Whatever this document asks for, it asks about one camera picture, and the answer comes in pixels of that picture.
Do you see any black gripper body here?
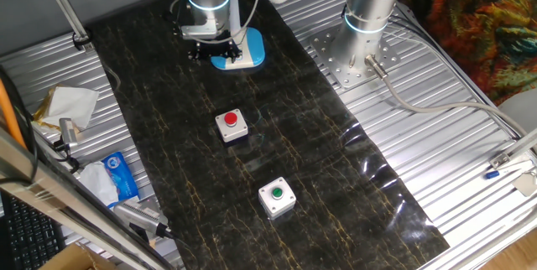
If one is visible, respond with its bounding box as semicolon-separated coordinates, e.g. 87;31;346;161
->
197;29;235;48

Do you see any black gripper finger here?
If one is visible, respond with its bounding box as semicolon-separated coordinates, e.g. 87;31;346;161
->
216;41;245;64
187;41;217;63

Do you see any red push button box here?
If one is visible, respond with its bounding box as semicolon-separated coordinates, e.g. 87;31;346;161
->
214;108;249;144

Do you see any green push button box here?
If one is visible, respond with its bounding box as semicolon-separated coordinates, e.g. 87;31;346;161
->
257;176;297;221

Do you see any silver robot mounting plate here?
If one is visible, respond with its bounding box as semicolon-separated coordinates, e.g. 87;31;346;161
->
309;24;402;91

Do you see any black marble pattern mat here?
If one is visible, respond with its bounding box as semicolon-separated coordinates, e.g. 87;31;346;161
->
86;0;451;270

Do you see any black pole clamp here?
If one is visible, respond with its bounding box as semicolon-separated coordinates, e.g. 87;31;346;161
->
71;29;94;52

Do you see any crumpled white paper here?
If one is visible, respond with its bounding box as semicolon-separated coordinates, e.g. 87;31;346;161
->
41;85;101;131

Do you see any blue tissue pack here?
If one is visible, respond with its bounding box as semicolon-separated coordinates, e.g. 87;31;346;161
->
77;151;140;209

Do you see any orange tube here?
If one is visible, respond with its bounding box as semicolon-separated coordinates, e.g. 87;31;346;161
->
0;79;27;149

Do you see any brown cardboard box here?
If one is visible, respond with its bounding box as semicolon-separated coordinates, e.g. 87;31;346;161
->
39;242;117;270

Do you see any colourful patterned cloth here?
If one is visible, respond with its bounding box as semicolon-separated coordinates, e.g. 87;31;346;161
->
396;0;537;107

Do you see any black keyboard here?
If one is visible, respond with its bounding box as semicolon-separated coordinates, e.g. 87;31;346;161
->
0;192;68;270

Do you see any blue capped white marker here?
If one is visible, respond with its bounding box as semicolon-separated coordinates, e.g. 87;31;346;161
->
484;159;533;180

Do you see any light grey rounded object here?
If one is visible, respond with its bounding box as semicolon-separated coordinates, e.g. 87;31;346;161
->
497;88;537;137

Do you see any small metal tag plate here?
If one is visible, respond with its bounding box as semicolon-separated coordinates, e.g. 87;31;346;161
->
512;171;537;198

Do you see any aluminium camera pole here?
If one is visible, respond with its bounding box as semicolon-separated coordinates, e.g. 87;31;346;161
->
36;0;96;53

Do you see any small silver camera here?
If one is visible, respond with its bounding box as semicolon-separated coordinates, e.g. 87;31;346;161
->
58;117;79;145

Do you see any silver ribbed camera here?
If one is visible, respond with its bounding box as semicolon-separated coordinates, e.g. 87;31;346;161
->
112;200;174;240

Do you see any thick black cable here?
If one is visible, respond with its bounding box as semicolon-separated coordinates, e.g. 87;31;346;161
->
0;64;41;183

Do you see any thick grey robot cable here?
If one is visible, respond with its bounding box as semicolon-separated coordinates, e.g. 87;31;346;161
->
363;54;532;139

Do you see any aluminium frame bar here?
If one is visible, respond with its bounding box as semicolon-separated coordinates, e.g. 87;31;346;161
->
0;127;173;270

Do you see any aluminium corner post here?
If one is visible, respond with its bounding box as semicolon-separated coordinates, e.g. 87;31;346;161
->
488;127;537;170

